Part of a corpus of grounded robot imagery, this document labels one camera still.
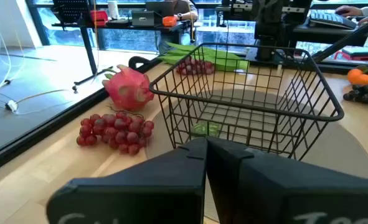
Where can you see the person's hand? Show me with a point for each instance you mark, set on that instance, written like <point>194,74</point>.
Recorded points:
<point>347,11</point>
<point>188,15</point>
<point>367,20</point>

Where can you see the red grape bunch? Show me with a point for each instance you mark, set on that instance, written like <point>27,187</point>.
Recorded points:
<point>115,132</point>
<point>193,67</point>

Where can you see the black frame strut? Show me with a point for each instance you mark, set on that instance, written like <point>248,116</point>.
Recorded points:
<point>348,40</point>

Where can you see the teal and red bench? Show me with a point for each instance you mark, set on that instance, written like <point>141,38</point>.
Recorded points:
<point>358,51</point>

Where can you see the orange tomatoes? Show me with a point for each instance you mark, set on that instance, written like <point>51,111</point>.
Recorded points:
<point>356,76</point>

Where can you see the white power adapter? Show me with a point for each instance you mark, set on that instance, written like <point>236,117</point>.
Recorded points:
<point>11,105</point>

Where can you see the grey metal box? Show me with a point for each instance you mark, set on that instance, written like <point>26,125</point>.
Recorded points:
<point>143,18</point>

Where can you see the green romaine lettuce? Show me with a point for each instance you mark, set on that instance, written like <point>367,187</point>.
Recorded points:
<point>224,60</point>

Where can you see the black office desk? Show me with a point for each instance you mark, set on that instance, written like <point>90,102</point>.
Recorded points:
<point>327,34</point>
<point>88,49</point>

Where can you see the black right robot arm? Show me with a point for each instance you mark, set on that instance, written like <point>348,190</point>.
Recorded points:
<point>271,28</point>

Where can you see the white paper roll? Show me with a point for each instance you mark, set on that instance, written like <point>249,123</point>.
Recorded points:
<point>113,9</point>

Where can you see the small orange object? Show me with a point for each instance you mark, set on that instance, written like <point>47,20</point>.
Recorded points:
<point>169,21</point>

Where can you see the black perforated panel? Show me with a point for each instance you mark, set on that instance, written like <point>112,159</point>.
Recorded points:
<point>71,11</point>

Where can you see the pink dragon fruit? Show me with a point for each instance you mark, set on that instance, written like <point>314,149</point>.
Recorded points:
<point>127,90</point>

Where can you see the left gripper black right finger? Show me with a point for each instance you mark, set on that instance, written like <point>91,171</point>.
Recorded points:
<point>280,193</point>

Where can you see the red box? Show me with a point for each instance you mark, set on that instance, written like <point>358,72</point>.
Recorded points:
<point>99,18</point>

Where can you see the black grape bunch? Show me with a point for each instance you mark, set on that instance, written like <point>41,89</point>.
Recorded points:
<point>367,91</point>

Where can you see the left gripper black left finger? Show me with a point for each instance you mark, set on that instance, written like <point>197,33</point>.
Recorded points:
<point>146,186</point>

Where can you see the dark laptop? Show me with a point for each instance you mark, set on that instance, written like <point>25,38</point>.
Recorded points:
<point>158,7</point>

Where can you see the black keyboard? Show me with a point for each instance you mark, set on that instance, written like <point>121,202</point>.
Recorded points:
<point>330,18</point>

